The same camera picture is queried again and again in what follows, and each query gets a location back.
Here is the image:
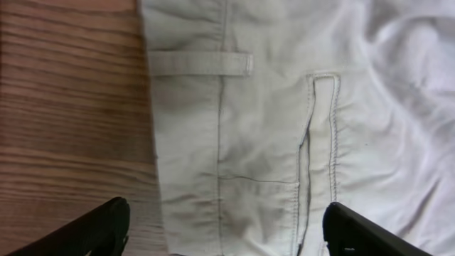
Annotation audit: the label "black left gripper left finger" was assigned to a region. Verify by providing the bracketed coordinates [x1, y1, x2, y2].
[7, 197, 130, 256]

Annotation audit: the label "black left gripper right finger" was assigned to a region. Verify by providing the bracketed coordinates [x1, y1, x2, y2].
[322, 202, 431, 256]

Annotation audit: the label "beige cotton shorts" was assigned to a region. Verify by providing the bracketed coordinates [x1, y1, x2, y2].
[140, 0, 454, 255]

